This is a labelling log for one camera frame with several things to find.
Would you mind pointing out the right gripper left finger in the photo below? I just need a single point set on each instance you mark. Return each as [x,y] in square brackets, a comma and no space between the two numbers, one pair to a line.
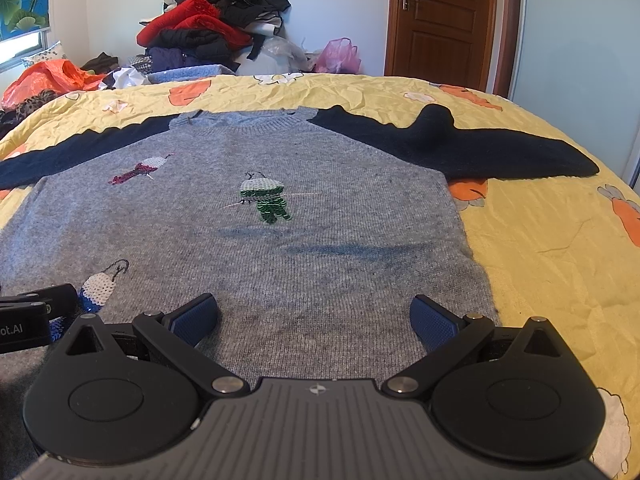
[171,338]

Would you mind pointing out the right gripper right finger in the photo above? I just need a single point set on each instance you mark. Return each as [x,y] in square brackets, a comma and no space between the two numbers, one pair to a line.
[449,341]

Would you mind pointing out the grey sweater with navy sleeves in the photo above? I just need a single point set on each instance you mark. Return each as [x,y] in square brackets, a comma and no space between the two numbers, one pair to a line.
[313,230]

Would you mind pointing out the dark clothes beside bed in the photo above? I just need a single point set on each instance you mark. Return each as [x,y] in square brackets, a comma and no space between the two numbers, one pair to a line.
[10,119]

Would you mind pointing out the pile of dark clothes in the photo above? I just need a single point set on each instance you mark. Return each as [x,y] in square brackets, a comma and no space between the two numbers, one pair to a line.
[208,32]

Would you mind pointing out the yellow carrot print quilt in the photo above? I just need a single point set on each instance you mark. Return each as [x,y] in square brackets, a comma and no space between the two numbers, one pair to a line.
[564,248]

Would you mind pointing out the orange plastic bag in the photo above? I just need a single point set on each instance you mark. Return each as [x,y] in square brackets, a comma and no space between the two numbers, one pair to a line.
[60,76]

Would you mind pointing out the white crumpled cloth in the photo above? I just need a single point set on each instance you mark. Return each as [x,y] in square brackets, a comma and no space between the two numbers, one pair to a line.
[126,77]

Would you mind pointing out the light blue fuzzy blanket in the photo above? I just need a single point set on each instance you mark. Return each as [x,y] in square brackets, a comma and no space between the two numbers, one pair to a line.
[189,73]

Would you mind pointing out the pink plastic bag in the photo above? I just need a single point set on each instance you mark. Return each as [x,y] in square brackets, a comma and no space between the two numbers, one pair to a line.
[340,56]

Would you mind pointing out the white sliding wardrobe door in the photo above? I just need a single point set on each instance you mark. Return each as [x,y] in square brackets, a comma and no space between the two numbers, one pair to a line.
[578,68]

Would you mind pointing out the brown wooden door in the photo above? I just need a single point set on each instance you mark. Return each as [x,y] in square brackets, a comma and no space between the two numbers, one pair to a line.
[467,43]

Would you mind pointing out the red garment on pile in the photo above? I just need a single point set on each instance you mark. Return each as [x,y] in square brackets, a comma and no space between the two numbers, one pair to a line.
[194,14]

